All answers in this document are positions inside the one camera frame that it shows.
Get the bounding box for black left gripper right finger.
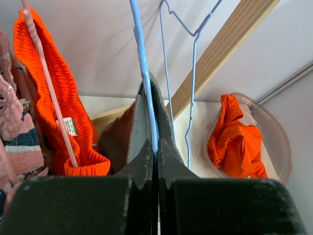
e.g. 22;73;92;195
158;139;307;235

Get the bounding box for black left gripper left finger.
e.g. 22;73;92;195
0;141;153;235

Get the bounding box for orange shorts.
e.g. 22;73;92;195
207;94;268;178
13;9;111;176

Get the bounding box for grey shorts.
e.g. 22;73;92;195
97;72;184;175

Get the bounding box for blue wire hanger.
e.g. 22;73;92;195
129;0;158;155
159;0;222;169

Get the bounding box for pink patterned shorts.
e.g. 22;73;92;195
0;32;48;214

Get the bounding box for pink translucent plastic basin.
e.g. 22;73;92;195
202;93;292;185

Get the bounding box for wooden clothes rack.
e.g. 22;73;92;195
90;0;282;128

